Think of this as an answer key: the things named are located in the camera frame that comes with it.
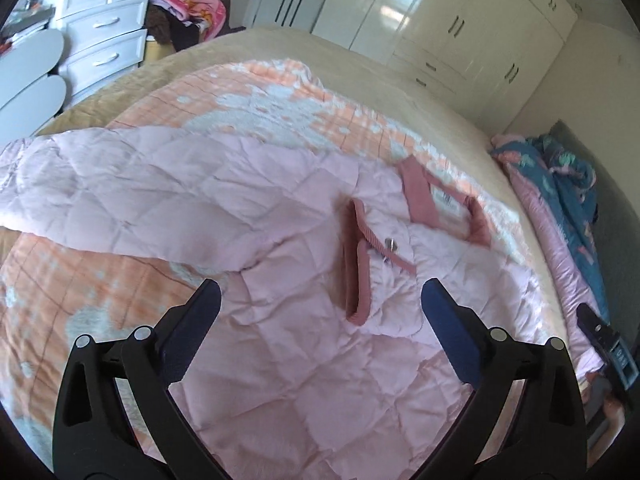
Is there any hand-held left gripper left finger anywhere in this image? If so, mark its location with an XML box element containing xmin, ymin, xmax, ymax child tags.
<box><xmin>51</xmin><ymin>279</ymin><xmax>236</xmax><ymax>480</ymax></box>

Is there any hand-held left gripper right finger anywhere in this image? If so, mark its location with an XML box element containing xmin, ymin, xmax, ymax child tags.
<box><xmin>415</xmin><ymin>277</ymin><xmax>587</xmax><ymax>480</ymax></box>

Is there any pink quilted jacket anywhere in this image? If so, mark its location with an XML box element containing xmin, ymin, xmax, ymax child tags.
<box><xmin>0</xmin><ymin>127</ymin><xmax>546</xmax><ymax>480</ymax></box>

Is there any pile of pink clothes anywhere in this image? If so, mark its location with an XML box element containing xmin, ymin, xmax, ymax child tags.
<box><xmin>147</xmin><ymin>0</ymin><xmax>232</xmax><ymax>53</ymax></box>

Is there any blue floral duvet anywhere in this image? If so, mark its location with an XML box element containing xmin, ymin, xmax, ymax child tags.
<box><xmin>490</xmin><ymin>132</ymin><xmax>626</xmax><ymax>376</ymax></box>

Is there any orange printed blanket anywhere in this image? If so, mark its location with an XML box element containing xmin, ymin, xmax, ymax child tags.
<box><xmin>0</xmin><ymin>59</ymin><xmax>531</xmax><ymax>461</ymax></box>

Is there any bed with beige cover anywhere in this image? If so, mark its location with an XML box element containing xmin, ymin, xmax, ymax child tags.
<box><xmin>37</xmin><ymin>25</ymin><xmax>601</xmax><ymax>361</ymax></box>

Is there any cardboard box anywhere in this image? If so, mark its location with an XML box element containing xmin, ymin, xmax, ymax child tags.
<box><xmin>142</xmin><ymin>35</ymin><xmax>176</xmax><ymax>67</ymax></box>

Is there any white rounded footboard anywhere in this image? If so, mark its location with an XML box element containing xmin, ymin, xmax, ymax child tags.
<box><xmin>0</xmin><ymin>27</ymin><xmax>68</xmax><ymax>141</ymax></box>

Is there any white glossy wardrobe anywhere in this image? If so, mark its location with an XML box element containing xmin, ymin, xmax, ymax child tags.
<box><xmin>307</xmin><ymin>0</ymin><xmax>586</xmax><ymax>121</ymax></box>

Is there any white chest of drawers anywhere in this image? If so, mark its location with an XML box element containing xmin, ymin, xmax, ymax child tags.
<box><xmin>52</xmin><ymin>0</ymin><xmax>157</xmax><ymax>106</ymax></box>

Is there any pink printed towel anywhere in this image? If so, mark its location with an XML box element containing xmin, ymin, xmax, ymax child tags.
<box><xmin>150</xmin><ymin>0</ymin><xmax>226</xmax><ymax>28</ymax></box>

